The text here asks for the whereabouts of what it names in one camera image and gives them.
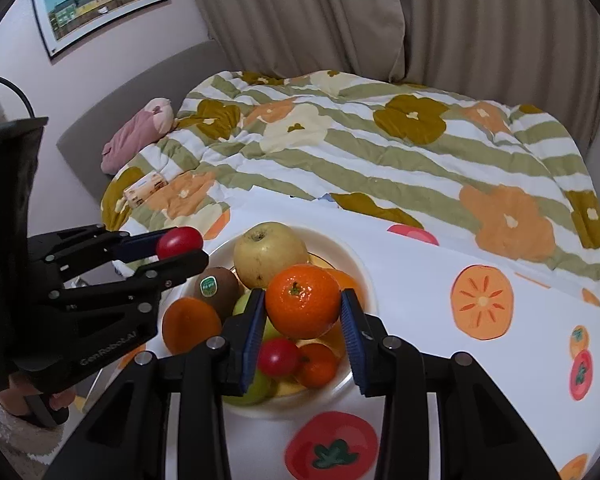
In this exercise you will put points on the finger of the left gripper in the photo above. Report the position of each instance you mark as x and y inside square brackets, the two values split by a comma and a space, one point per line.
[145, 286]
[66, 254]

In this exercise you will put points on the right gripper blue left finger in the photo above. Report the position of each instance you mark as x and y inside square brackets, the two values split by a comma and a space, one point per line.
[221, 366]

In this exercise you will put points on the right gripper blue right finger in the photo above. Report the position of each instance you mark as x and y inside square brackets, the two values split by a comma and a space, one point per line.
[388, 366]

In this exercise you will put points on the large orange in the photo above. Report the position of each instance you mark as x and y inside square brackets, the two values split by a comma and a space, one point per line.
[188, 322]

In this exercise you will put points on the red cherry tomato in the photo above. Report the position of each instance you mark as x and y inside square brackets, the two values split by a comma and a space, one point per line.
[179, 241]
[278, 357]

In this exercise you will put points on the green apple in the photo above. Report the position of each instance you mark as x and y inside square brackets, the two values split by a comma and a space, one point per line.
[270, 331]
[257, 392]

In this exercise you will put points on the small orange tomato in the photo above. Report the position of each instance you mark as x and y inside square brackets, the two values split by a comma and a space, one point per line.
[318, 366]

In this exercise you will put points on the brown kiwi with sticker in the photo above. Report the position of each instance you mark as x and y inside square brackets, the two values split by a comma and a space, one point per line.
[220, 289]

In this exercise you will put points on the large orange mandarin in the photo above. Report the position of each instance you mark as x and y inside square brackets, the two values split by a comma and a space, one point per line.
[303, 301]

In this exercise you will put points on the tissue pack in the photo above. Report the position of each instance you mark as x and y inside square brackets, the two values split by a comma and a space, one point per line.
[138, 193]

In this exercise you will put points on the grey bed headboard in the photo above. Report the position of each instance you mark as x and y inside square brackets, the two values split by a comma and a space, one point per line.
[81, 144]

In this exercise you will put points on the yellow apple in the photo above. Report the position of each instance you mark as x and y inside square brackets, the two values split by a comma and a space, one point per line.
[265, 250]

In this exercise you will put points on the cream ceramic bowl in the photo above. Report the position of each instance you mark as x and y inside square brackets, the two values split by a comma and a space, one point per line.
[289, 399]

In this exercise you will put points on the pink plush toy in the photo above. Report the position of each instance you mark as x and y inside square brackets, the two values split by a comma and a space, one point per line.
[147, 126]

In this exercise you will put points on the white fruit-print cloth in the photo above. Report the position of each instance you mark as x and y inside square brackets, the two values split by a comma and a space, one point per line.
[540, 345]

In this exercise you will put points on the green striped floral quilt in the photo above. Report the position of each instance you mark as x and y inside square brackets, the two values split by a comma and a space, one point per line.
[508, 180]

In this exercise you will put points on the beige curtain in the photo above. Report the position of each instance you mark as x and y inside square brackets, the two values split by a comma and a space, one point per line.
[540, 52]

